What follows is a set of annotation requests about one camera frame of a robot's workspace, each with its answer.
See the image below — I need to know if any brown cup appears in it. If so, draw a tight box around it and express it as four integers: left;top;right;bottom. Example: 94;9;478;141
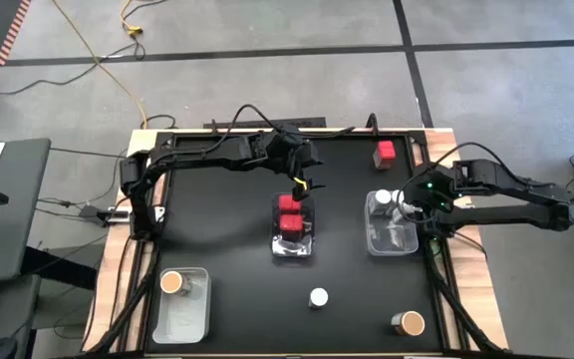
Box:
159;270;193;296

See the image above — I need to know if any red-lidded smoked paprika tin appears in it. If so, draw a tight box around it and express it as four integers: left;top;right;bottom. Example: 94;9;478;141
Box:
277;193;303;215
279;212;306;243

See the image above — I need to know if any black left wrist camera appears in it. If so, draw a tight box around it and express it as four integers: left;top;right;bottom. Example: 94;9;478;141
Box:
294;141;324;170

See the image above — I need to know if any gold-lidded cylindrical spice jar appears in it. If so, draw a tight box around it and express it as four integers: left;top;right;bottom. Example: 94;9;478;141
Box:
390;309;427;338

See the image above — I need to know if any grey desk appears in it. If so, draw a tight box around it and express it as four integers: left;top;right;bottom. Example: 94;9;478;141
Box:
0;138;53;286

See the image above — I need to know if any yellow cable with plug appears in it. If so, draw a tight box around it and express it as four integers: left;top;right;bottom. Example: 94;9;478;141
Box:
119;0;144;37

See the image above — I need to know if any yellow floor cable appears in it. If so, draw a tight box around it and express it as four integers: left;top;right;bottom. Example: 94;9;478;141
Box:
51;0;148;130

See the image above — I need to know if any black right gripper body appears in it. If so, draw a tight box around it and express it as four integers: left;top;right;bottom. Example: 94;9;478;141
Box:
409;169;455;231

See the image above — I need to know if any black computer mouse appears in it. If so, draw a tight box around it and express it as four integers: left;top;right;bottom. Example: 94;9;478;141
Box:
0;336;19;359

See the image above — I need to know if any black power adapter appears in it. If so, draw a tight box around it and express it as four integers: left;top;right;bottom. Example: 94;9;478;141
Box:
78;203;132;226

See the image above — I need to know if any clear plastic bin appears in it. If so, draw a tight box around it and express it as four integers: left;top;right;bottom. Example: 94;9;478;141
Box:
364;188;422;257
150;266;212;346
270;191;317;259

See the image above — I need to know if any black floor strip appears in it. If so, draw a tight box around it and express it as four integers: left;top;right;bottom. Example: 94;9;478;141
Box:
203;117;328;131

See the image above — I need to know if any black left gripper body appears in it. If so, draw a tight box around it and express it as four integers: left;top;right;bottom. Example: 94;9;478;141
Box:
289;169;327;201

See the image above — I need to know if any red block at top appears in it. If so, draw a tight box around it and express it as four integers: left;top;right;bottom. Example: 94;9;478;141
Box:
372;140;398;171

